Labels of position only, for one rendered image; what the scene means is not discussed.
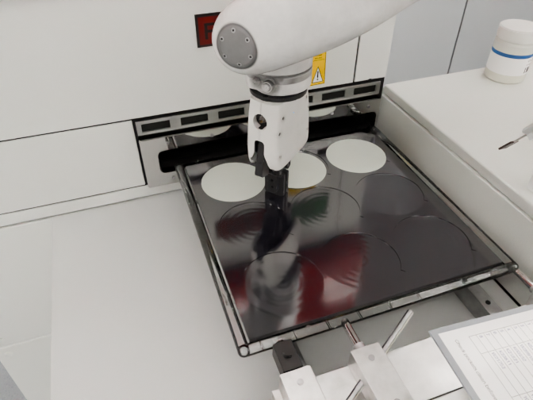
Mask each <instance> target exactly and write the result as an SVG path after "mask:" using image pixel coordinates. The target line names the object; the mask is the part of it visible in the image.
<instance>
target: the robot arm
mask: <svg viewBox="0 0 533 400"><path fill-rule="evenodd" d="M418 1H419V0H234V1H232V2H230V3H229V4H228V5H227V6H226V7H225V8H224V9H223V10H222V11H221V13H220V14H219V16H218V18H217V19H216V21H215V24H214V26H213V32H212V44H213V50H214V52H215V54H216V56H217V58H218V60H219V61H220V62H221V63H222V64H223V65H224V66H225V67H226V68H228V69H229V70H231V71H234V72H236V73H238V74H242V75H245V77H246V84H247V86H248V87H249V90H250V92H251V101H250V107H249V116H248V130H247V148H248V156H249V160H250V161H251V163H254V162H255V161H256V165H255V175H257V176H259V177H262V178H263V177H265V190H266V191H268V192H271V193H273V194H276V195H279V196H283V195H284V194H285V192H287V190H288V182H289V170H286V169H288V168H289V167H290V162H291V160H292V158H293V157H294V156H295V155H296V154H297V153H298V152H299V151H300V149H301V148H302V147H303V146H304V145H305V143H306V141H307V140H308V134H309V93H308V88H309V87H310V85H311V82H312V72H313V57H314V56H318V55H319V54H322V53H324V52H327V51H329V50H331V49H333V48H336V47H338V46H340V45H342V44H345V43H347V42H348V41H350V40H353V39H355V38H356V37H359V36H361V35H363V34H364V33H367V32H368V31H370V30H371V29H373V28H375V27H377V26H379V25H380V24H382V23H383V22H385V21H387V20H389V19H390V18H391V17H393V16H395V15H396V14H398V13H400V12H401V11H402V10H404V9H405V8H407V7H409V6H410V5H412V4H413V3H415V2H418Z"/></svg>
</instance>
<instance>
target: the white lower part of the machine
mask: <svg viewBox="0 0 533 400"><path fill-rule="evenodd" d="M178 190H181V189H178ZM174 191H177V190H172V191H168V192H163V193H159V194H166V193H170V192H174ZM159 194H153V195H148V196H144V197H140V198H146V197H151V196H155V195H159ZM140 198H134V199H129V200H125V201H122V202H128V201H132V200H136V199H140ZM117 203H121V202H115V203H110V204H106V205H103V206H109V205H113V204H117ZM98 207H102V206H95V207H91V208H88V209H84V210H90V209H94V208H98ZM84 210H76V211H73V212H69V213H75V212H79V211H84ZM69 213H62V214H57V215H54V216H50V217H42V218H39V219H35V220H31V221H24V222H20V223H16V224H12V225H5V226H1V227H0V361H1V363H2V365H3V366H4V367H5V369H6V370H7V371H8V373H9V374H10V376H11V377H12V379H13V380H14V382H15V383H16V384H17V386H18V388H19V389H20V390H21V392H22V394H23V395H24V396H25V398H26V399H27V400H51V335H52V218H53V217H56V216H60V215H64V214H69Z"/></svg>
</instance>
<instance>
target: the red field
mask: <svg viewBox="0 0 533 400"><path fill-rule="evenodd" d="M218 16H219V15H217V16H209V17H198V18H197V21H198V29H199V38H200V45H204V44H212V32H213V26H214V24H215V21H216V19H217V18H218Z"/></svg>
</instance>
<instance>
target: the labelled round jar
mask: <svg viewBox="0 0 533 400"><path fill-rule="evenodd" d="M532 58H533V22H532V21H526V20H521V19H508V20H504V21H502V22H501V23H500V24H499V27H498V30H497V36H496V37H495V40H494V42H493V46H492V48H491V51H490V54H489V58H488V61H487V64H486V67H485V71H484V73H485V76H486V77H487V78H488V79H491V80H492V81H494V82H497V83H503V84H517V83H520V82H522V81H523V80H524V78H525V75H526V74H527V70H528V68H529V66H530V64H531V60H532Z"/></svg>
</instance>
